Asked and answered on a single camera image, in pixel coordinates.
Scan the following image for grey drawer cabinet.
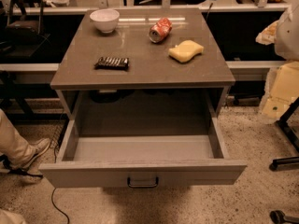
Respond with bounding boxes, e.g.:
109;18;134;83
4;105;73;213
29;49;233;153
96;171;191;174
50;7;235;109

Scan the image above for yellow sponge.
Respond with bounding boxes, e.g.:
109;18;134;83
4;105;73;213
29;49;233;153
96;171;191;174
168;40;204;63

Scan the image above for black floor cable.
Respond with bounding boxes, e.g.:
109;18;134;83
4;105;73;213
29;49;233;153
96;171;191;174
0;121;71;224

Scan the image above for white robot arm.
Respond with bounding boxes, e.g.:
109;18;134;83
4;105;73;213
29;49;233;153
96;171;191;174
255;4;299;119

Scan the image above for grey top drawer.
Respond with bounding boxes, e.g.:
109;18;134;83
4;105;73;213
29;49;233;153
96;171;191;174
38;91;249;189

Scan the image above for black caster wheel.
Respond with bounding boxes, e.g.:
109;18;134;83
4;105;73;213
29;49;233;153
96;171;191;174
270;210;299;224

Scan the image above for crushed red soda can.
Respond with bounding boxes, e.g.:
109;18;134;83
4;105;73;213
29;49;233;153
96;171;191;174
149;18;172;43

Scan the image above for black chair at left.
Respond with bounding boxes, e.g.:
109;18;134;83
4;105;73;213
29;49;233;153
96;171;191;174
0;0;49;61

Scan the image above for black snack bar wrapper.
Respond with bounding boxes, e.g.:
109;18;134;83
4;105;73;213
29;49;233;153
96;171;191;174
94;57;129;71

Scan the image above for beige sneaker shoe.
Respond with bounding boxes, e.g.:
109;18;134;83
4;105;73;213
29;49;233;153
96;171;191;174
14;138;50;169

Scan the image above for white ceramic bowl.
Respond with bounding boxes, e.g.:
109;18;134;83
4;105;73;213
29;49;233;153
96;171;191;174
90;8;120;34

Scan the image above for person's leg beige trousers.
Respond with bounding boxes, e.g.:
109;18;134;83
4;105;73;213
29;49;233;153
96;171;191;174
0;109;36;168

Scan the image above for black top drawer handle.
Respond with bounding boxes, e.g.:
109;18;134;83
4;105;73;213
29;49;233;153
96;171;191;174
127;177;159;189

